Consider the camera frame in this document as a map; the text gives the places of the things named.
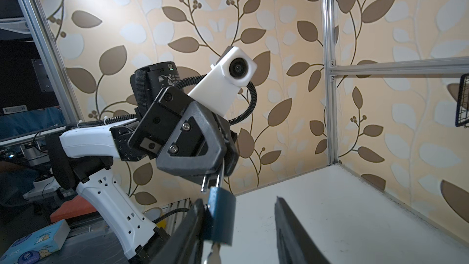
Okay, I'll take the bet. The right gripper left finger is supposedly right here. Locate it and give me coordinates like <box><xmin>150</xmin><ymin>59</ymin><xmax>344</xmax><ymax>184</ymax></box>
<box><xmin>150</xmin><ymin>199</ymin><xmax>205</xmax><ymax>264</ymax></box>

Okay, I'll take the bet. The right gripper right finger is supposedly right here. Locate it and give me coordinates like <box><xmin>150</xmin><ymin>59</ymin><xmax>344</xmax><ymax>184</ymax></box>
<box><xmin>274</xmin><ymin>197</ymin><xmax>330</xmax><ymax>264</ymax></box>

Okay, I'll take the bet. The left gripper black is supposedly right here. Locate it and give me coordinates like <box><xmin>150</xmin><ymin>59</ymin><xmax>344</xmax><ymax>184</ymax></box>
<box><xmin>128</xmin><ymin>86</ymin><xmax>239</xmax><ymax>177</ymax></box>

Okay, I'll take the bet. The blue small padlock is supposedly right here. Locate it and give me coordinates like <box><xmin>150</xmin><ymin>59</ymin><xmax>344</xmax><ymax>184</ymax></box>
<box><xmin>202</xmin><ymin>163</ymin><xmax>236</xmax><ymax>264</ymax></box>

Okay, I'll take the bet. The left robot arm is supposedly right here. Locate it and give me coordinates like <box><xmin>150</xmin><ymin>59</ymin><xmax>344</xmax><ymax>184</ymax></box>
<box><xmin>46</xmin><ymin>57</ymin><xmax>258</xmax><ymax>264</ymax></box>

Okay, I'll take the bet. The blue tissue pack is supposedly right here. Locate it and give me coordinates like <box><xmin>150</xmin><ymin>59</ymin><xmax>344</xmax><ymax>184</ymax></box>
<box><xmin>1</xmin><ymin>220</ymin><xmax>70</xmax><ymax>264</ymax></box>

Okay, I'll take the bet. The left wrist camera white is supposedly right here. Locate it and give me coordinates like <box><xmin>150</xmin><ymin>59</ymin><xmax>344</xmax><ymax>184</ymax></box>
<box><xmin>189</xmin><ymin>46</ymin><xmax>258</xmax><ymax>117</ymax></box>

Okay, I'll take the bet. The black wire basket back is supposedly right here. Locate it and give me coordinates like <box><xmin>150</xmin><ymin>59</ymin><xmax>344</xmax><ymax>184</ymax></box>
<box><xmin>455</xmin><ymin>73</ymin><xmax>469</xmax><ymax>128</ymax></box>

